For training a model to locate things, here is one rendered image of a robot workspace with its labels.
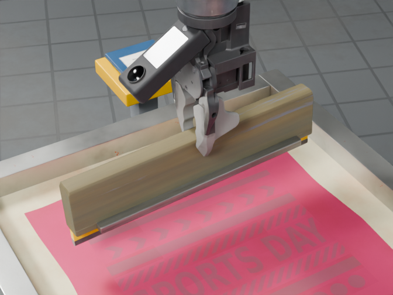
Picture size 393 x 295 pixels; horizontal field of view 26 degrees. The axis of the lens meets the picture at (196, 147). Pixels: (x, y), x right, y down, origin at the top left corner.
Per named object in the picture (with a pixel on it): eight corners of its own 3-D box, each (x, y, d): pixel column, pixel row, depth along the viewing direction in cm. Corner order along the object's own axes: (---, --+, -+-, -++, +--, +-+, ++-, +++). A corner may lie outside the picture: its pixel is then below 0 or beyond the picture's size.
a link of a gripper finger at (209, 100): (221, 137, 108) (217, 75, 103) (211, 140, 107) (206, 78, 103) (202, 122, 111) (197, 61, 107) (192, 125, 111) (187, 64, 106)
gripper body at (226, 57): (255, 91, 109) (259, 7, 101) (197, 111, 106) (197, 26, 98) (224, 63, 114) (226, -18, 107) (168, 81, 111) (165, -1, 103)
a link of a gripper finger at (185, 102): (220, 130, 118) (227, 79, 111) (183, 144, 115) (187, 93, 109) (209, 116, 120) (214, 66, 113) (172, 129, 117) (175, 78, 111)
